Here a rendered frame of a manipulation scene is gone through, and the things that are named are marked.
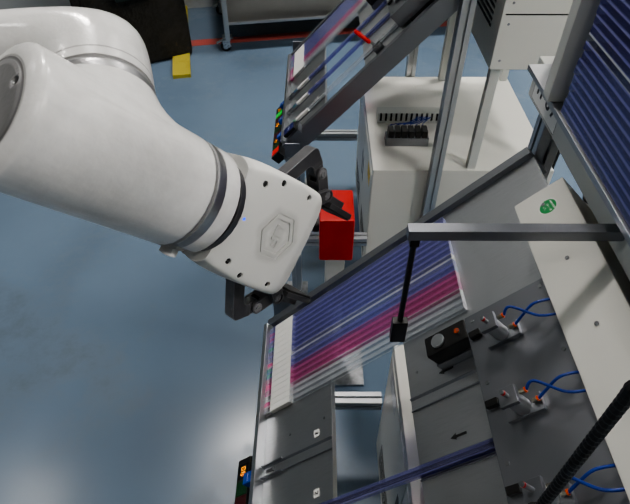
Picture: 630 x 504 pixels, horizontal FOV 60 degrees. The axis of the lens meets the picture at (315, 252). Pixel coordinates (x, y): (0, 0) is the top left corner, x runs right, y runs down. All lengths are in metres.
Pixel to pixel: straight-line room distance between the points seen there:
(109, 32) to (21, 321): 2.21
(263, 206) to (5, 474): 1.85
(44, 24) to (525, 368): 0.64
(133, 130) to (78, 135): 0.04
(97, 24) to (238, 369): 1.83
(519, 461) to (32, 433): 1.79
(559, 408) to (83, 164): 0.58
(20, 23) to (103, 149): 0.12
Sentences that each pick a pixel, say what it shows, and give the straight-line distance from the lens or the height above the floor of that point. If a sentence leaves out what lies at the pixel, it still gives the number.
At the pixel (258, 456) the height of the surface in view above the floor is 0.73.
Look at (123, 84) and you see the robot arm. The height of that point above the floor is 1.62.
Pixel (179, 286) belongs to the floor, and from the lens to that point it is 2.45.
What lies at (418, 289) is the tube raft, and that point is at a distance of 1.01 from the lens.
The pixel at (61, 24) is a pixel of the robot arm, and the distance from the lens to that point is 0.41.
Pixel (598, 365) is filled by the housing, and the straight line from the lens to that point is 0.70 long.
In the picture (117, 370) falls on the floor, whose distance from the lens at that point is 2.25.
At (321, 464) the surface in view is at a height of 0.84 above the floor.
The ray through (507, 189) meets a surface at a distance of 1.04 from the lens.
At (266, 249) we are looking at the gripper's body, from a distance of 0.45.
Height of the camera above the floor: 1.79
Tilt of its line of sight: 45 degrees down
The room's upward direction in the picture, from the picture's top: straight up
